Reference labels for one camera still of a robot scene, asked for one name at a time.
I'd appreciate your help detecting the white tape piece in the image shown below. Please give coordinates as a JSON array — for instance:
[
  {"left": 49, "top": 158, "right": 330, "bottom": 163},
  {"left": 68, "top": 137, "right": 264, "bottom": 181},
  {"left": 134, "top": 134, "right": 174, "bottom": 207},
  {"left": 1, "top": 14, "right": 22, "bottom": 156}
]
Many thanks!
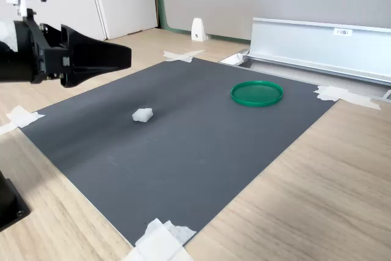
[
  {"left": 0, "top": 105, "right": 46, "bottom": 136},
  {"left": 122, "top": 218, "right": 198, "bottom": 261},
  {"left": 313, "top": 84, "right": 382, "bottom": 111},
  {"left": 163, "top": 49, "right": 206, "bottom": 64}
]

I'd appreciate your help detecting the aluminium cable duct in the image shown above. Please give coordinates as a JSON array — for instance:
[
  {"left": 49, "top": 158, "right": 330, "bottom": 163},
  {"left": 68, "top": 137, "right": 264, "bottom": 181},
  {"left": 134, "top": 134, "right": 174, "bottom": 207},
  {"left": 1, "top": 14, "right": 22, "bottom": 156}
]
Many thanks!
[{"left": 219, "top": 17, "right": 391, "bottom": 101}]

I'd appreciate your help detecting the round green lid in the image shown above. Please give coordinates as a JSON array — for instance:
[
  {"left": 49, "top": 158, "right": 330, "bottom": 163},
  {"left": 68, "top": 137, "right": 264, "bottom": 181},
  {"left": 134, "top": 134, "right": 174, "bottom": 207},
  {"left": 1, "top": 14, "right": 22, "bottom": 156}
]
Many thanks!
[{"left": 230, "top": 80, "right": 285, "bottom": 108}]

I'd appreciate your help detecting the green trim strip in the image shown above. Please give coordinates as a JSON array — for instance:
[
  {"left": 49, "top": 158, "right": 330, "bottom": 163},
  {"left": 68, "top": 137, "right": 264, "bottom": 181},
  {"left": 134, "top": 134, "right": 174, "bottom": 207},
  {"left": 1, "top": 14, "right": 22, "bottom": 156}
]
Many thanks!
[{"left": 152, "top": 0, "right": 252, "bottom": 42}]

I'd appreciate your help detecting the small white plastic terminal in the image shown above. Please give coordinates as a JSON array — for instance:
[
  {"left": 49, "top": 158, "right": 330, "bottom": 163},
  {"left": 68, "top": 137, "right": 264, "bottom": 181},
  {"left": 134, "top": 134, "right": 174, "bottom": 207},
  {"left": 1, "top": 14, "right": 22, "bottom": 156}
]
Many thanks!
[{"left": 131, "top": 107, "right": 155, "bottom": 123}]

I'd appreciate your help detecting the dark grey mat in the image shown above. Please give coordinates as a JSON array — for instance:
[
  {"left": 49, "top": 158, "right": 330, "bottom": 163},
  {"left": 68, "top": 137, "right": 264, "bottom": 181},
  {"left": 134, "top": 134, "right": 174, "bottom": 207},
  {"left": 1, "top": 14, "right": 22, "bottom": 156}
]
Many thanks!
[{"left": 18, "top": 57, "right": 342, "bottom": 247}]

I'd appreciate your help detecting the small white bracket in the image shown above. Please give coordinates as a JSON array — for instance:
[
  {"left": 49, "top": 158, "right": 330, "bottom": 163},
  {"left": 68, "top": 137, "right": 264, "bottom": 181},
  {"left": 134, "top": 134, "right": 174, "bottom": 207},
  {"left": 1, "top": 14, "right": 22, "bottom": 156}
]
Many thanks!
[{"left": 191, "top": 17, "right": 206, "bottom": 42}]

